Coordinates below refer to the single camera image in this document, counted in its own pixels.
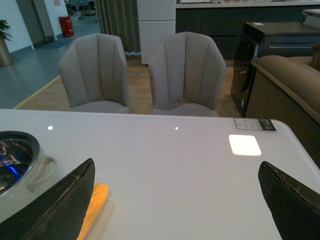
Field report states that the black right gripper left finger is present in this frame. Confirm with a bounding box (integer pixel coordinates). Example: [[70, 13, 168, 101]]
[[0, 158, 95, 240]]

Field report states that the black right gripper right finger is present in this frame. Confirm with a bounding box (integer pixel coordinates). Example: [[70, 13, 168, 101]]
[[258, 161, 320, 240]]

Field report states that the yellow corn cob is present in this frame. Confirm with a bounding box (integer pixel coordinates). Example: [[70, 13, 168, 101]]
[[77, 182, 109, 240]]

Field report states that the beige steel cooking pot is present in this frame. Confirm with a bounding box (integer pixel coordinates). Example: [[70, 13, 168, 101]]
[[0, 130, 58, 222]]

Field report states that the black white table sticker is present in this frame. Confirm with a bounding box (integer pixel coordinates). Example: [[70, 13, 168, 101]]
[[233, 118, 276, 131]]

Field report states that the tan sofa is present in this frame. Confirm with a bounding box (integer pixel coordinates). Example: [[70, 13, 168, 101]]
[[245, 43, 320, 166]]

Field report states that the beige chair left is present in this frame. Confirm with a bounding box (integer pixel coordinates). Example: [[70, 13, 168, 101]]
[[59, 33, 130, 114]]

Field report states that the beige chair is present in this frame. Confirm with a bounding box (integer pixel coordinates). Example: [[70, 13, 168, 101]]
[[59, 33, 130, 114], [148, 32, 226, 117]]

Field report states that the potted green plant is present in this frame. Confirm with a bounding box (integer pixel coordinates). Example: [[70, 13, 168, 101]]
[[0, 19, 13, 67]]

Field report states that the black washing machine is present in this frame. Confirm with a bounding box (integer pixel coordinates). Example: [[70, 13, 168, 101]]
[[230, 21, 320, 118]]

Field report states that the beige chair right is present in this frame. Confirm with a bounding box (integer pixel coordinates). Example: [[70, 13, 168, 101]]
[[148, 32, 226, 117]]

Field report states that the red bin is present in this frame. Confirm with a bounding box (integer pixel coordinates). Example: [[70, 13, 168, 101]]
[[58, 15, 74, 37]]

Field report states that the dark kitchen counter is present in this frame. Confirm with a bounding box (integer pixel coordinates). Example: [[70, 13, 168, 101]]
[[175, 0, 320, 60]]

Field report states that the grey curtain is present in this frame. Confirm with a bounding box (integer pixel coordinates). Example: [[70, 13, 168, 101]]
[[94, 0, 141, 53]]

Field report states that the white cabinet column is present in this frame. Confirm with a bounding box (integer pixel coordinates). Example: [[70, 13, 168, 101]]
[[136, 0, 177, 65]]

